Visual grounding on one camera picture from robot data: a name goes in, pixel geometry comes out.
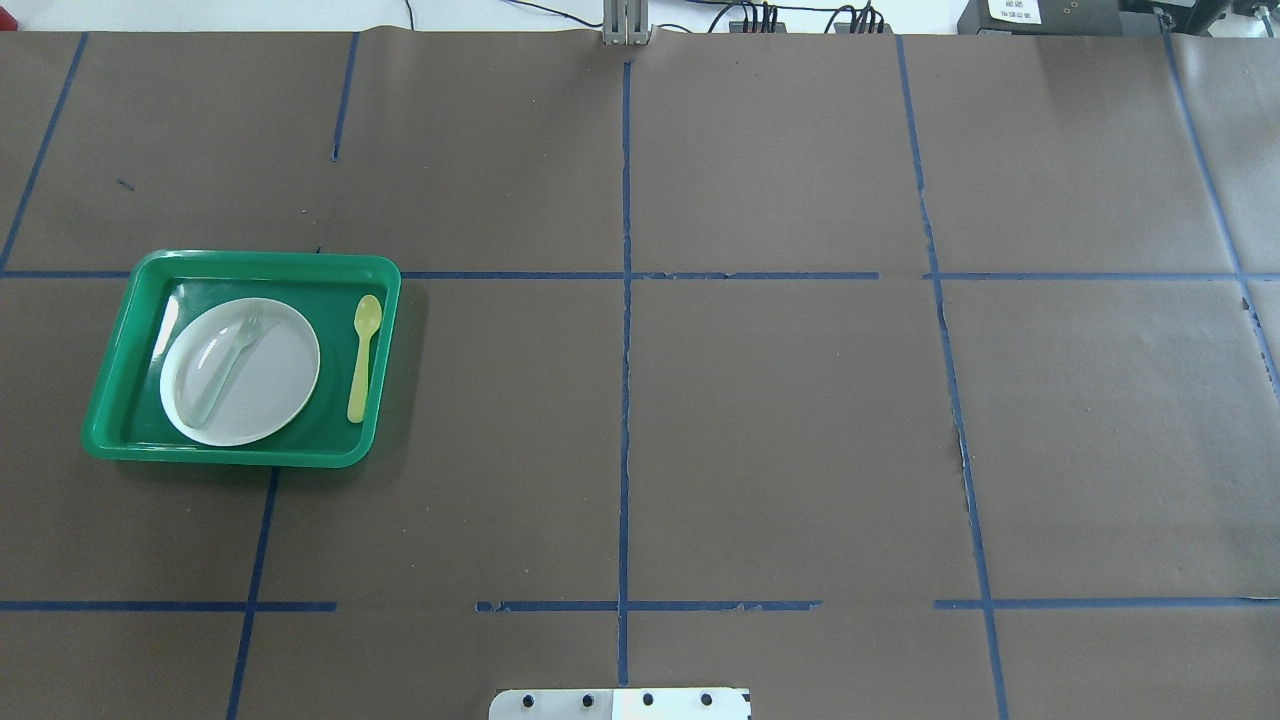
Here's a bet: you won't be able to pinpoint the pale translucent plastic fork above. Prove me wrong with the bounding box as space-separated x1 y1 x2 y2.
187 309 264 428

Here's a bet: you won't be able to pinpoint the yellow plastic spoon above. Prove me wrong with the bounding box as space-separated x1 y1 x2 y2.
346 293 383 424

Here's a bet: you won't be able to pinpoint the green plastic tray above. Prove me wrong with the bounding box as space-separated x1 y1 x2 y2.
81 250 402 468

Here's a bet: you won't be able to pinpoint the white round plate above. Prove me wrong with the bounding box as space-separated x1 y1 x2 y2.
159 297 321 448

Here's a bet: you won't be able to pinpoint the black box with label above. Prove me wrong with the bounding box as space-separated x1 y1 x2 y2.
956 1 1123 37

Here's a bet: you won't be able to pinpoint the aluminium profile post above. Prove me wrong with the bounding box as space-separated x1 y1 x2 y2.
602 0 653 47

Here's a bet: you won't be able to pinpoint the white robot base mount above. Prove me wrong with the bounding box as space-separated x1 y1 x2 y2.
488 687 753 719

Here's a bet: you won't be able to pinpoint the black power strip cables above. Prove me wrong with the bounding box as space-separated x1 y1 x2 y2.
690 0 891 35

